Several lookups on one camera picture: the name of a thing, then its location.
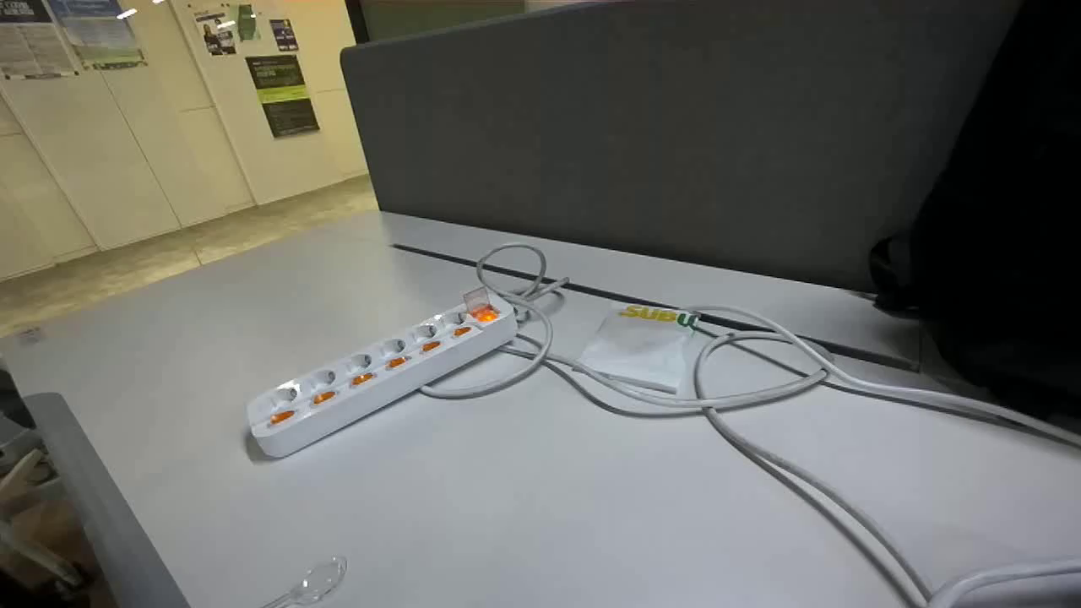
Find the black bulky object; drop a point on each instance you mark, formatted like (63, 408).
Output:
(1002, 204)

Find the small green notice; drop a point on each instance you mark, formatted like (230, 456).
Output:
(248, 23)

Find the clear plastic piece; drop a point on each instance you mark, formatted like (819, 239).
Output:
(310, 582)

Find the white power strip orange switches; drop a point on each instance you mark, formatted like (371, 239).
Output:
(372, 377)

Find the small dark wall notice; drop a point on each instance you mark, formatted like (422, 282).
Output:
(286, 35)

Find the black and green poster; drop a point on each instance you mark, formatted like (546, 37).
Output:
(281, 96)

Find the small dark photo notice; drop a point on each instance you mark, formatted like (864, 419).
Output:
(217, 35)

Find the grey desk partition panel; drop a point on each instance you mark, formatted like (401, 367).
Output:
(677, 124)

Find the large pale wall poster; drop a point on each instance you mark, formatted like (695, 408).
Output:
(33, 45)

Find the blue and white wall poster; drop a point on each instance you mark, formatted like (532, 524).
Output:
(103, 31)

